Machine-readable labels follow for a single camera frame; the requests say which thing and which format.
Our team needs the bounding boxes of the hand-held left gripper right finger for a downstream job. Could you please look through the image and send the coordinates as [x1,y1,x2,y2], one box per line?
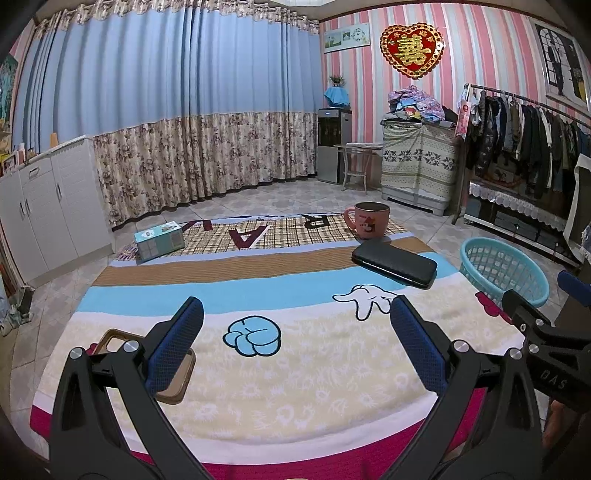
[390,294,543,480]

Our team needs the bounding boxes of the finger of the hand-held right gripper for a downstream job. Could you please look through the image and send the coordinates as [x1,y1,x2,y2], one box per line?
[558,270,591,302]
[501,289,591,343]

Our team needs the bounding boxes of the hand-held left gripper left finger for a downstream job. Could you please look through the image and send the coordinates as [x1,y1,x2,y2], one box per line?
[50,296,218,480]

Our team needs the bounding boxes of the blue plastic basket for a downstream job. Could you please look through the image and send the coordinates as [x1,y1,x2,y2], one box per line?
[460,237,550,308]

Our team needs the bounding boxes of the brown phone case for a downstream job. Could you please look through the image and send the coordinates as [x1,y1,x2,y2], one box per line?
[88,329,197,402]

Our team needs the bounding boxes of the black case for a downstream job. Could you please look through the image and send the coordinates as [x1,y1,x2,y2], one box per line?
[352,241,438,290]

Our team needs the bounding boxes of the low cabinet with lace cloth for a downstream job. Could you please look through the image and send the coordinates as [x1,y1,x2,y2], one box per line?
[464,180,580,266]

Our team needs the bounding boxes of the teal tissue box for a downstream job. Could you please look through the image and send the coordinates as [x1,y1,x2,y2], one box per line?
[134,220,185,264]

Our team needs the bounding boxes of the pink cup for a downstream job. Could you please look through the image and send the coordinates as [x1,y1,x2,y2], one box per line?
[343,202,391,240]

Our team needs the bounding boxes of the row of hanging clothes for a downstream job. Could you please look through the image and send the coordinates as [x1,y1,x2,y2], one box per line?
[468,90,591,192]

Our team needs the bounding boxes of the grey plastic bag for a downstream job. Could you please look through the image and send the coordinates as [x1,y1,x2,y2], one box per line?
[0,277,35,337]

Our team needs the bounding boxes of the patterned cloth covered appliance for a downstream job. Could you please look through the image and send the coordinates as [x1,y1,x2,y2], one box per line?
[380,122,462,217]

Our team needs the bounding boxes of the white cabinet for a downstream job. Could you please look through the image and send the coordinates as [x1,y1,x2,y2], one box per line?
[0,135,115,287]

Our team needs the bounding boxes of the red hanging bag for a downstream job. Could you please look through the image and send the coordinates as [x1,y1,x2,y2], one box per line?
[455,90,474,139]

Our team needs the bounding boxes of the metal clothes rack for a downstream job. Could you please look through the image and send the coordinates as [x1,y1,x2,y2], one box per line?
[452,83,591,227]

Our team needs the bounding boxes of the small metal table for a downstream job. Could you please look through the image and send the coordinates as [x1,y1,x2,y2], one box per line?
[333,143,384,192]

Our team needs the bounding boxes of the grey water dispenser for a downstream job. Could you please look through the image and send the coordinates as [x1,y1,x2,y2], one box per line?
[317,107,352,184]

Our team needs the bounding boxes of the framed window picture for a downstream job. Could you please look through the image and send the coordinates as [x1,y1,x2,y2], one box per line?
[536,21,589,102]

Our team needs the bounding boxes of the pile of clothes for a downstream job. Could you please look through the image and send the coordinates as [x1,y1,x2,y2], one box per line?
[387,85,458,126]

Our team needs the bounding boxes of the blue cloth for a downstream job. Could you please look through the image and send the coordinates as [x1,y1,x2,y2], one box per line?
[323,85,349,109]

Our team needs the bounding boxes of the blue floral curtain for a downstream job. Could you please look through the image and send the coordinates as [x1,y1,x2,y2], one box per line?
[14,0,321,227]

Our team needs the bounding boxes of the red heart wall decoration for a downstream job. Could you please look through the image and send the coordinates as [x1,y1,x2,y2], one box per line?
[379,25,445,79]

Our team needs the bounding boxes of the wall poster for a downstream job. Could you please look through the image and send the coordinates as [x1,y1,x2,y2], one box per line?
[0,55,19,134]

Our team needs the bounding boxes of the wall picture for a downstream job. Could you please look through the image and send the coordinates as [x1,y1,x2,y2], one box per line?
[324,23,371,54]

